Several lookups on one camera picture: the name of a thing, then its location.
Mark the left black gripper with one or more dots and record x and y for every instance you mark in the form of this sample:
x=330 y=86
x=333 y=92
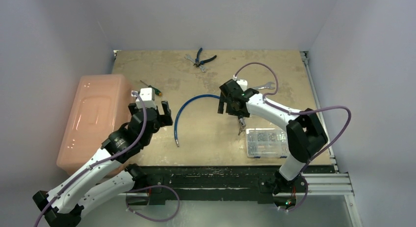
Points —
x=163 y=119

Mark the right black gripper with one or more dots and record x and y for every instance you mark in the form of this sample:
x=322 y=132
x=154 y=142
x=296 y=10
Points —
x=227 y=97

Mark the pair of silver keys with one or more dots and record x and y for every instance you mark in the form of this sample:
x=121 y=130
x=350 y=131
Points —
x=242 y=125

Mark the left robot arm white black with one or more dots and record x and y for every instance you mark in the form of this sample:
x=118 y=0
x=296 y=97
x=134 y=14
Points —
x=83 y=191

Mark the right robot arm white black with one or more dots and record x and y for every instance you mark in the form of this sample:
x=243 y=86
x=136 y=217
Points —
x=305 y=133

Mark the small silver wrench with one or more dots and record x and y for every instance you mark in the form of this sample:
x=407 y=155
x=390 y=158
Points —
x=201 y=67

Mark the large silver open wrench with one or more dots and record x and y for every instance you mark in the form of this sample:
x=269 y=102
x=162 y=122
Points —
x=268 y=85

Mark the clear plastic screw box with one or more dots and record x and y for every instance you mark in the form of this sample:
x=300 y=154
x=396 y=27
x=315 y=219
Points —
x=266 y=142

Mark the pink plastic storage box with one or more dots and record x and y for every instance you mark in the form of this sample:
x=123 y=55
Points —
x=100 y=107

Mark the green handled screwdriver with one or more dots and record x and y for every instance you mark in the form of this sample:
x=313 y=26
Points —
x=157 y=91

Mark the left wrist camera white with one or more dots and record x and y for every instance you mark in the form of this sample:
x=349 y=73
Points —
x=145 y=98

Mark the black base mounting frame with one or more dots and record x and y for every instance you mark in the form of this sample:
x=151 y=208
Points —
x=213 y=183

